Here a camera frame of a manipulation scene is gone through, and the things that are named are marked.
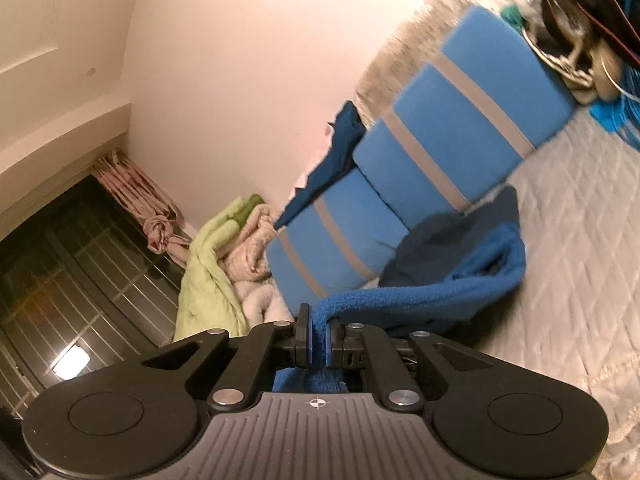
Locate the blue striped pillow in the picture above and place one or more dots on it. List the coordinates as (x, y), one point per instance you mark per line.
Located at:
(341, 242)
(476, 109)

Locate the dark clutter pile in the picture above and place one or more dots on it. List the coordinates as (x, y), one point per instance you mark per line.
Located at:
(592, 44)

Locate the dark blue folded garment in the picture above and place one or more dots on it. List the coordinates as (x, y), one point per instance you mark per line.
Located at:
(348, 131)

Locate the beige knitted blanket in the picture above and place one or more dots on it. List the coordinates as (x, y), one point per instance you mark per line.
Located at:
(244, 259)

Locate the bright blue yarn tassel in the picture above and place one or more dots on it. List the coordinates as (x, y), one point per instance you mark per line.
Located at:
(622, 115)

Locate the blue fleece zip jacket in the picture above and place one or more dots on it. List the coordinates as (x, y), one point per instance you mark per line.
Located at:
(446, 270)

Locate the grey quilted bedspread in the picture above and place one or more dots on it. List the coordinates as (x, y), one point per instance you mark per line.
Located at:
(575, 316)

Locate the pink tied curtain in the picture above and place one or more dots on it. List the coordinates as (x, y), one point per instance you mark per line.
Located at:
(157, 215)

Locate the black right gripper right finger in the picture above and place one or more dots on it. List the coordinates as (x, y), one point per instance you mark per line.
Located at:
(370, 363)

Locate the dark window with blinds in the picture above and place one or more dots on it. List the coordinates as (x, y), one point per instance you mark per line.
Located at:
(80, 290)

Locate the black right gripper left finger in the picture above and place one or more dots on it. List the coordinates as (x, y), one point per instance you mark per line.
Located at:
(268, 348)

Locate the left blue striped pillow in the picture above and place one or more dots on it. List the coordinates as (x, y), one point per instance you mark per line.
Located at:
(341, 242)

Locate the light green blanket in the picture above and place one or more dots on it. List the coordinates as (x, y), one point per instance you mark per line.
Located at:
(207, 299)

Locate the right blue striped pillow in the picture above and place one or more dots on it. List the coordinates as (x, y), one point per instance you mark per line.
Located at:
(476, 109)

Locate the white puffy comforter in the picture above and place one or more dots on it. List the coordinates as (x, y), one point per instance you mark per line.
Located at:
(258, 303)

